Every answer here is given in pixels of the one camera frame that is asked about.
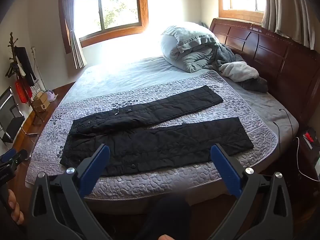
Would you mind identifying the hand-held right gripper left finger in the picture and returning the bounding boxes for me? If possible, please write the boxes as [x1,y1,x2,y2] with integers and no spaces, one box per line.
[27,144,112,240]

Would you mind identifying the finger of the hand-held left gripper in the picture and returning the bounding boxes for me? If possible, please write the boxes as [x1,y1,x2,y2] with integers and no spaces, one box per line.
[0,149,28,167]

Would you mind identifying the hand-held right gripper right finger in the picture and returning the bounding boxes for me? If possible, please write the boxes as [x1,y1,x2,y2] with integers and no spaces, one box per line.
[210,144,294,240]

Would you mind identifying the black pants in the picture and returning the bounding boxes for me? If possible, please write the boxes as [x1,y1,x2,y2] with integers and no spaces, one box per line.
[59,85,255,177]

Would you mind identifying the person's left hand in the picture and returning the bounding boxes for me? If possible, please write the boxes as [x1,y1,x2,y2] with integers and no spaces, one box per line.
[6,189,25,225]

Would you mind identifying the grey quilted bedspread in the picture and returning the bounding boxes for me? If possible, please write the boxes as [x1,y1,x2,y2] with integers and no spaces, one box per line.
[25,70,279,202]

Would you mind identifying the cardboard box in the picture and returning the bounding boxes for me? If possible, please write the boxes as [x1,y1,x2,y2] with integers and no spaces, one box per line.
[32,96,50,113]

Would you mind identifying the red bag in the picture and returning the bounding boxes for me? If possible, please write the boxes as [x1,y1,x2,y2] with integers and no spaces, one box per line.
[15,80,33,104]

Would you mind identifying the striped cloth bag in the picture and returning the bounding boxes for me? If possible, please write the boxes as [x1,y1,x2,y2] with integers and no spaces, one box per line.
[30,79,42,95]

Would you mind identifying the person's leg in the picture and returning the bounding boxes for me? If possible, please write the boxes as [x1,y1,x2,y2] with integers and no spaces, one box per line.
[135,195,193,240]

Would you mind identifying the dark grey fleece blanket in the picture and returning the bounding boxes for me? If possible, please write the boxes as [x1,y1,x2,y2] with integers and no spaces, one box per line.
[215,44,269,93]

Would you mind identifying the red object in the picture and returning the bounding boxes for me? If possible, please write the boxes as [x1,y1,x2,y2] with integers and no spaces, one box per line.
[303,129,317,143]

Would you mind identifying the black hanging garment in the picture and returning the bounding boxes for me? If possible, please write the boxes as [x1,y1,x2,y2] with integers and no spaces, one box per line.
[14,46,37,87]

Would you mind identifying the bed with grey sheet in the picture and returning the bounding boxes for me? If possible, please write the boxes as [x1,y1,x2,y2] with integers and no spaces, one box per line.
[25,55,300,215]

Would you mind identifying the white fleece garment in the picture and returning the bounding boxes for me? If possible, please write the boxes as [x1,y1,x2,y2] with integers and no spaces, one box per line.
[219,61,260,83]

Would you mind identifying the wooden coat rack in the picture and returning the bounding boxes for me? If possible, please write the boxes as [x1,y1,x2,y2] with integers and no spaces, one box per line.
[6,32,45,130]

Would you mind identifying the dark wooden headboard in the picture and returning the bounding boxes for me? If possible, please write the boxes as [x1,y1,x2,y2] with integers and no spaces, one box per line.
[209,18,320,130]

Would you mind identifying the light grey folded duvet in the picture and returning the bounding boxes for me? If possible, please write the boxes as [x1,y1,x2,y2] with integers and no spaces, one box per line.
[160,21,234,73]

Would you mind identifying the narrow beige curtain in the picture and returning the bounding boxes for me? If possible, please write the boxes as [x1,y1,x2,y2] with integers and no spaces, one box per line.
[59,0,87,69]

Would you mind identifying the wide beige curtain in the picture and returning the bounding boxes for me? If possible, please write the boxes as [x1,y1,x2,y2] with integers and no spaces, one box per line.
[261,0,317,50]

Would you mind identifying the white cable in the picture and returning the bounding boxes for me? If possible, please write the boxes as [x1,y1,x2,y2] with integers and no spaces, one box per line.
[294,137,320,182]

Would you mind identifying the black cable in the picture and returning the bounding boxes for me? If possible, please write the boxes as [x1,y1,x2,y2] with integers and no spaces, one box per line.
[273,109,294,155]

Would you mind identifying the large wooden frame window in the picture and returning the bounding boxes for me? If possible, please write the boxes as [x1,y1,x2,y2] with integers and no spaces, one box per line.
[66,0,149,48]

